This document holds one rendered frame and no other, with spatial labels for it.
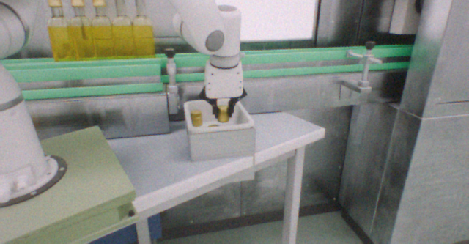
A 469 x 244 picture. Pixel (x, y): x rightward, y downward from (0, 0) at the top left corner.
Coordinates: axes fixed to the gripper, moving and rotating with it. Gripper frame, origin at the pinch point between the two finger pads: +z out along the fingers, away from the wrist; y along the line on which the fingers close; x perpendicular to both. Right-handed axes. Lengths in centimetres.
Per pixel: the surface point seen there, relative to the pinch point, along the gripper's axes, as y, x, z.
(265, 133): -13.5, 1.3, 9.5
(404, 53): -74, -23, -4
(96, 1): 33.7, -26.5, -22.8
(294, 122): -25.5, -4.9, 11.3
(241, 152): -3.1, 12.6, 5.0
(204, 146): 6.5, 12.2, 2.0
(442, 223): -95, 13, 60
